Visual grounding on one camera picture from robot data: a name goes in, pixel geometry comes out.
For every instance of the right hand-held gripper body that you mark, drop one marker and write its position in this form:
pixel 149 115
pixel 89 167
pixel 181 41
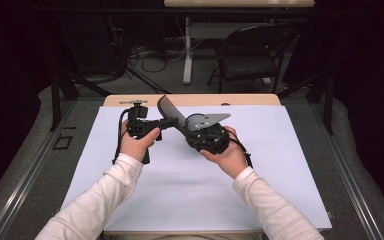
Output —
pixel 208 138

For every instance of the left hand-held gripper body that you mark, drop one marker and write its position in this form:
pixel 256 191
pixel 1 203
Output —
pixel 140 126

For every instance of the black comb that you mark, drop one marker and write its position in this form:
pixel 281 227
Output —
pixel 170 108

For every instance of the person's left hand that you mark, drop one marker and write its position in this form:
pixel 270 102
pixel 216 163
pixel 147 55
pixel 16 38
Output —
pixel 135 148

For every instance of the person's right hand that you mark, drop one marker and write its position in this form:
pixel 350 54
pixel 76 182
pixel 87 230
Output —
pixel 233 158

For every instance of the light wooden table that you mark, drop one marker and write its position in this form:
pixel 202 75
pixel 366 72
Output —
pixel 196 99

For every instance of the black stand leg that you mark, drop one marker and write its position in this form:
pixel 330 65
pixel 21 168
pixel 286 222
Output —
pixel 146 81

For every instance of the white board mat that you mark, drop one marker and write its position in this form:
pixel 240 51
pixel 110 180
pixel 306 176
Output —
pixel 180 186

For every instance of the black folding chair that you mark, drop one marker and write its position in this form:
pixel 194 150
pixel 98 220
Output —
pixel 250 68

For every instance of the black metal stand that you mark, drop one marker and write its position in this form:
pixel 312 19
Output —
pixel 55 100
pixel 328 106

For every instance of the black horizontal metal bar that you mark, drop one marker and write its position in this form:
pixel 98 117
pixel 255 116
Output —
pixel 113 11

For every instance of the dark curtain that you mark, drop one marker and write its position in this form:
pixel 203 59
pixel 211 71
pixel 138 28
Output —
pixel 373 100
pixel 3 100

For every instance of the black floor socket frame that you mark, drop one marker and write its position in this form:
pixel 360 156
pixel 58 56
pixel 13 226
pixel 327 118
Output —
pixel 60 148

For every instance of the metal floor rail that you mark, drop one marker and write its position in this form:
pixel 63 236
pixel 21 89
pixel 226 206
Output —
pixel 21 186
pixel 352 186

